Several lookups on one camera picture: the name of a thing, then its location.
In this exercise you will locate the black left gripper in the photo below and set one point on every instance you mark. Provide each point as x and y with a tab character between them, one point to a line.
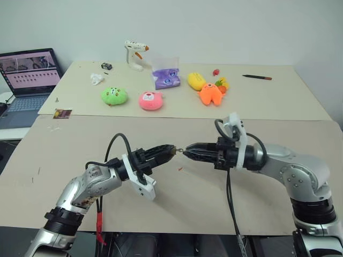
140	160

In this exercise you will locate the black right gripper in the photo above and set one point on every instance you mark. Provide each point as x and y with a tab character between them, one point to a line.
226	155

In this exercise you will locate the small brass padlock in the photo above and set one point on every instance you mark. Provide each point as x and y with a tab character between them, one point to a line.
174	150

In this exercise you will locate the small metal key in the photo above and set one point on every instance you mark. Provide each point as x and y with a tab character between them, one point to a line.
180	150

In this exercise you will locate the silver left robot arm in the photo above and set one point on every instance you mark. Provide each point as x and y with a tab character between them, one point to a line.
88	184

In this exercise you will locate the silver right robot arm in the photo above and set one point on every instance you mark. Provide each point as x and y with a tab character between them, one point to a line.
297	171

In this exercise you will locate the pink round plush toy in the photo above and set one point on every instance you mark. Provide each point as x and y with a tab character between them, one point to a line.
150	101

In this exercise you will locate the orange one-eyed plush toy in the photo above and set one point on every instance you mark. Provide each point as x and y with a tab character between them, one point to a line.
211	93

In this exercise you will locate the yellow plush toy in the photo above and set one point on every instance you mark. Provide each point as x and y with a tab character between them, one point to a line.
195	81

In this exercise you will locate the small fruit plush toy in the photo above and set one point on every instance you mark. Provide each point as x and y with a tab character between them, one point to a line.
223	83

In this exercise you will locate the green round plush toy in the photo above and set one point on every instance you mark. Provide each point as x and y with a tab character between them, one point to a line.
114	96

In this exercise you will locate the purple plush toy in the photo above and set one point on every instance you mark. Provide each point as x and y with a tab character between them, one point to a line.
166	79

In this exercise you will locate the small red toy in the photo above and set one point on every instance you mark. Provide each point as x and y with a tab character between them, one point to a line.
216	72

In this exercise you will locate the clear plastic bag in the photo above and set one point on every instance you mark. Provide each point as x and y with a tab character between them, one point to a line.
166	64

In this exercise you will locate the black pen with red end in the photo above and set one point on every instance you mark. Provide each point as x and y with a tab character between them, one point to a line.
257	77

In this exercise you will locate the white glue gun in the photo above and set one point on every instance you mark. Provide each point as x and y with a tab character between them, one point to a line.
134	60

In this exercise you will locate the crumpled white tissue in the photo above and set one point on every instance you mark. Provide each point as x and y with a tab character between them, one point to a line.
96	79

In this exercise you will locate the small black box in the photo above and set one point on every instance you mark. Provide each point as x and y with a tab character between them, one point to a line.
106	66

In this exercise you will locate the small dark picture card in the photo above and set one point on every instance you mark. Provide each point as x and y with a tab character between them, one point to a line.
63	113

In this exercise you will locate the open grey laptop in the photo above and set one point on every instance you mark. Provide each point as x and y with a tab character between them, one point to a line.
29	72

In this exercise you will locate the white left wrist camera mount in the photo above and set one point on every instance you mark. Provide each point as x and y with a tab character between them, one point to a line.
142	187

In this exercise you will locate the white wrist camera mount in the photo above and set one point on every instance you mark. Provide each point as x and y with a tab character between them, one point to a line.
242	139
142	187

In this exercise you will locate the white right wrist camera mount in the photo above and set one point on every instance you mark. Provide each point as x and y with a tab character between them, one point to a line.
242	139

